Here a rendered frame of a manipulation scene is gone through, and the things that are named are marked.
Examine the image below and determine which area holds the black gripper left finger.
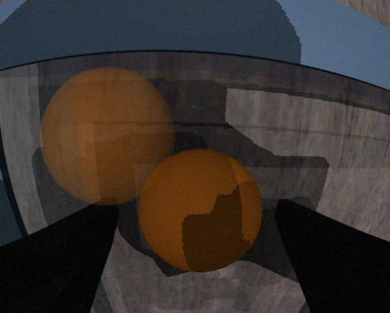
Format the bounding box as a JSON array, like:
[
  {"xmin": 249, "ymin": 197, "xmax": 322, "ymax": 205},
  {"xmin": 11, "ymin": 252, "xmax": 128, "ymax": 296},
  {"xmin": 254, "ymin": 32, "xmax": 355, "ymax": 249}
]
[{"xmin": 0, "ymin": 203, "xmax": 119, "ymax": 313}]

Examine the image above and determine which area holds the low clear glass wall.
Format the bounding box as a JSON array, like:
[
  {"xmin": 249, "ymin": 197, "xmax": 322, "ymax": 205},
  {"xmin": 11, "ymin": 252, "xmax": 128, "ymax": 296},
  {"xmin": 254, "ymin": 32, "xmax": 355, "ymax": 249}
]
[{"xmin": 0, "ymin": 51, "xmax": 390, "ymax": 235}]

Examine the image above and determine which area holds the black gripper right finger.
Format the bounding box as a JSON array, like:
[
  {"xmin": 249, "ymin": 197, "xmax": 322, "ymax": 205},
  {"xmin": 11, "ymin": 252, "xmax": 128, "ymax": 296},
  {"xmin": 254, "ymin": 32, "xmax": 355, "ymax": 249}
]
[{"xmin": 275, "ymin": 199, "xmax": 390, "ymax": 313}]

